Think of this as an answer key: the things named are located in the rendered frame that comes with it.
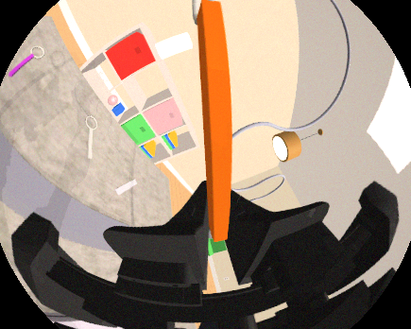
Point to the white loop with straight handle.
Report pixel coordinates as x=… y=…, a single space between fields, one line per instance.
x=90 y=136

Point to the magenta handle with white loop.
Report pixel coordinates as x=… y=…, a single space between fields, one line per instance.
x=22 y=63

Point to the white flat strip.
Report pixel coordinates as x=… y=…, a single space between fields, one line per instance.
x=125 y=187

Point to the white hoop with orange handle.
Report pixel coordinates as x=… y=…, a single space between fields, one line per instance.
x=216 y=112

